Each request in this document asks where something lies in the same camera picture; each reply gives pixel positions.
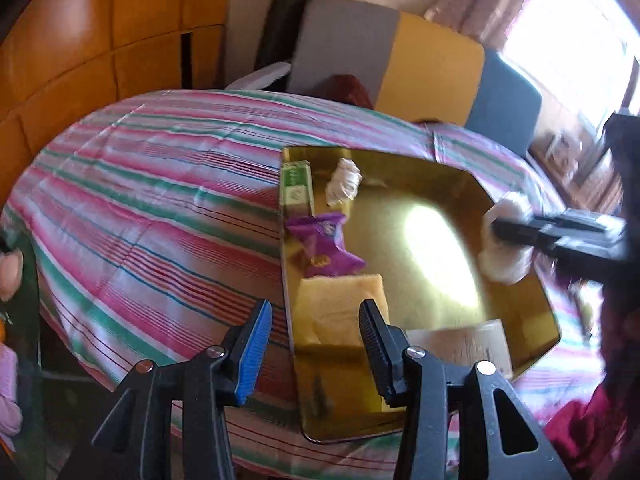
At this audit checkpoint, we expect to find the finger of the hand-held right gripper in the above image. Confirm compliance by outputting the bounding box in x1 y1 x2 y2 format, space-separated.
530 211 625 233
492 220 568 258

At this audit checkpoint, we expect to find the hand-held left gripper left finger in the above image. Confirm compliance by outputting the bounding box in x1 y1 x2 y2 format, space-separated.
60 299 273 480

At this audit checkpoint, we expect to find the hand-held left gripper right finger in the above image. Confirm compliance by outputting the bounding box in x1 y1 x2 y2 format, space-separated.
359 299 571 480

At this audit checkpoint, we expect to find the white plastic bag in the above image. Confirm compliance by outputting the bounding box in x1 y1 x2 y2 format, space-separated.
477 191 536 285

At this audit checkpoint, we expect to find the yellow sponge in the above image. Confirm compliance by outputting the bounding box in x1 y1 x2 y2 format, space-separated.
295 273 391 348

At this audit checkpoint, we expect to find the gold tin box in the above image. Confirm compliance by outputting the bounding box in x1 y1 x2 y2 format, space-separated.
277 147 561 443

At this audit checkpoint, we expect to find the purple snack packet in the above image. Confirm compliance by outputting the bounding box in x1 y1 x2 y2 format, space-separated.
285 212 366 278

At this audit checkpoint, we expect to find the green white small box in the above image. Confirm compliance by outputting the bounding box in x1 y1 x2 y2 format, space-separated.
281 160 315 216

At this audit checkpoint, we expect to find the white wrapper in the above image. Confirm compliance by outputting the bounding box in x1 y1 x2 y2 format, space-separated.
325 157 362 206

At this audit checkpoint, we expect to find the wooden side table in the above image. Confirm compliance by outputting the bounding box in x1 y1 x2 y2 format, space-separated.
530 130 626 211

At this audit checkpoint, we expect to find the window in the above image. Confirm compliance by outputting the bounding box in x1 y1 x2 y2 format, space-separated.
500 0 640 131

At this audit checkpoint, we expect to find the grey yellow blue sofa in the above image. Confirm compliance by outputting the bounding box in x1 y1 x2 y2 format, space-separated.
287 0 543 161

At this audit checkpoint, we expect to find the red clothing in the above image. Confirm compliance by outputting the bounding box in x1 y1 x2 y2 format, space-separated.
545 385 640 480

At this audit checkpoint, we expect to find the patterned beige curtain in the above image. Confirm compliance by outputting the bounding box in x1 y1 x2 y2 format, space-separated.
425 0 541 46

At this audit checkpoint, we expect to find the maroon cloth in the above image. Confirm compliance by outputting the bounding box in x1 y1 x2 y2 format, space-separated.
327 75 375 110

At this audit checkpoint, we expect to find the pink cloth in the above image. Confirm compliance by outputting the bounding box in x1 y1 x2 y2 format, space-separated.
0 345 23 436

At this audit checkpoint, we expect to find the white sofa armrest cover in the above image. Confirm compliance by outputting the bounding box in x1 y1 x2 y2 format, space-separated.
225 61 292 92

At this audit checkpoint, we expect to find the dark rolled mat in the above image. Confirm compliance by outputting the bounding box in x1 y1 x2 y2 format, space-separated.
254 0 317 73

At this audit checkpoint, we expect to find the wooden wardrobe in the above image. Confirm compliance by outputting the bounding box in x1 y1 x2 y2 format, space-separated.
0 0 233 201

